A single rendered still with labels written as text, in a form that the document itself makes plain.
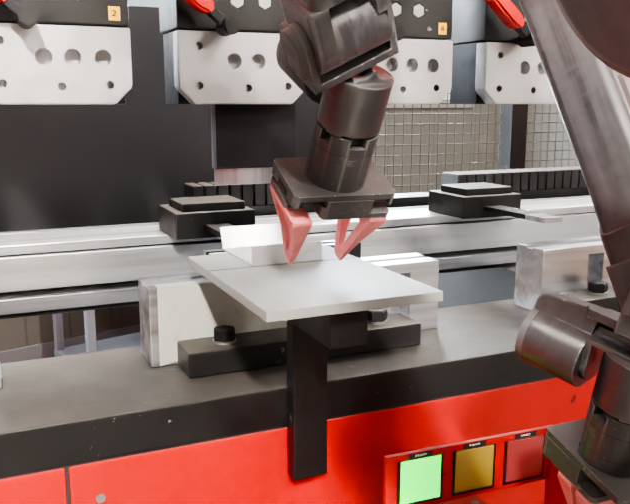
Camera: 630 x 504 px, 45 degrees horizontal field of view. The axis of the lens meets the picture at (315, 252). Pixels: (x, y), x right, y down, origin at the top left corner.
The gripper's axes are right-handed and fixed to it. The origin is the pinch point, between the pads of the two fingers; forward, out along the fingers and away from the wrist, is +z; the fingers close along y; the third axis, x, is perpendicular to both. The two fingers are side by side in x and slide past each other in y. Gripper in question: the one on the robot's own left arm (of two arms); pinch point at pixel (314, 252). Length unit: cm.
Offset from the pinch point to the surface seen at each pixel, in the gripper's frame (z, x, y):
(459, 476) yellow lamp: 15.1, 18.8, -12.1
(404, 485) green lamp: 15.1, 18.5, -5.8
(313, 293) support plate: 0.4, 5.5, 2.2
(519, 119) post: 34, -86, -98
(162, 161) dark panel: 29, -63, 0
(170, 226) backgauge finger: 21.9, -33.7, 5.2
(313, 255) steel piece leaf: 6.6, -7.1, -4.0
